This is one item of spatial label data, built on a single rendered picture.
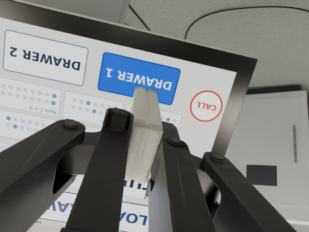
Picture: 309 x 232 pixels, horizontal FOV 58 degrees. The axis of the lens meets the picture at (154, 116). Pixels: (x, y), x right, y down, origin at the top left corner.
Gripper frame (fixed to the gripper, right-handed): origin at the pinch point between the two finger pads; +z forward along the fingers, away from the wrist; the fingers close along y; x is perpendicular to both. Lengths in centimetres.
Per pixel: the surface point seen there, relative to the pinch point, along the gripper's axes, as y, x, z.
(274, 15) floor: 67, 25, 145
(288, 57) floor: 97, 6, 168
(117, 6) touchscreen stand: -6.0, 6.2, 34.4
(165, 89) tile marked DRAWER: 3.3, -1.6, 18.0
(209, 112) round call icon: 9.4, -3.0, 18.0
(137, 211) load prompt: 4.3, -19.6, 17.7
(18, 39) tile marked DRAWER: -14.3, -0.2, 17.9
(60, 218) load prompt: -6.1, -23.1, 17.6
